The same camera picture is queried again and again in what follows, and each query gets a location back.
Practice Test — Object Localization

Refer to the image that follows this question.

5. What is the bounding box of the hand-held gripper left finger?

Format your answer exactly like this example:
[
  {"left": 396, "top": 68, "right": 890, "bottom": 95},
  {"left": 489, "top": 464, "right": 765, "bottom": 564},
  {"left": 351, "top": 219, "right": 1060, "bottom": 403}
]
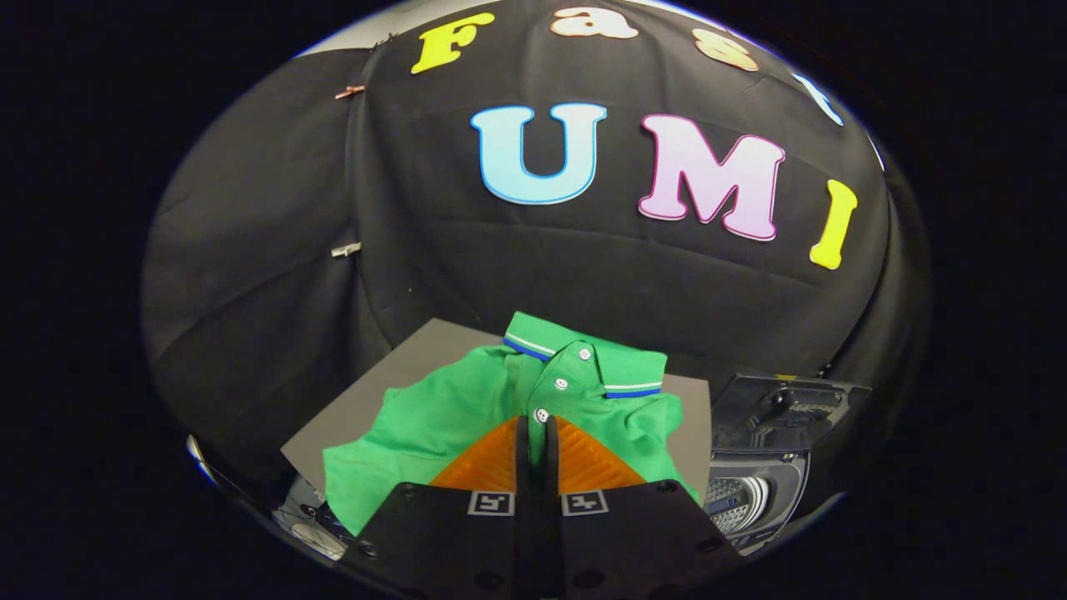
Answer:
[{"left": 338, "top": 415, "right": 539, "bottom": 600}]

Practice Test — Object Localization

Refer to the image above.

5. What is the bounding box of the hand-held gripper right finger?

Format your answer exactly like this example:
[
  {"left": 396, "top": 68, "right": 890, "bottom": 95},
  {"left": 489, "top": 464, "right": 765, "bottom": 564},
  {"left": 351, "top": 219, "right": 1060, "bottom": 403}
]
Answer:
[{"left": 538, "top": 415, "right": 747, "bottom": 600}]

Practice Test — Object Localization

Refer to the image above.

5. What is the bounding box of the green polo shirt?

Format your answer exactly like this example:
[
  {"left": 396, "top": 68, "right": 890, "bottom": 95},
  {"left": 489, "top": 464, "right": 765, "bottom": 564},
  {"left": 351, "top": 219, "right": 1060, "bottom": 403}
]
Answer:
[{"left": 323, "top": 311, "right": 701, "bottom": 537}]

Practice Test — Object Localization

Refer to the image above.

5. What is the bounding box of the dark glass washing machine lid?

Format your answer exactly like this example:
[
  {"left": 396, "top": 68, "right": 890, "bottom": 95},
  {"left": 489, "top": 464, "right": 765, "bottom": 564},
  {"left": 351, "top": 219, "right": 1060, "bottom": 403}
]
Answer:
[{"left": 711, "top": 372, "right": 874, "bottom": 455}]

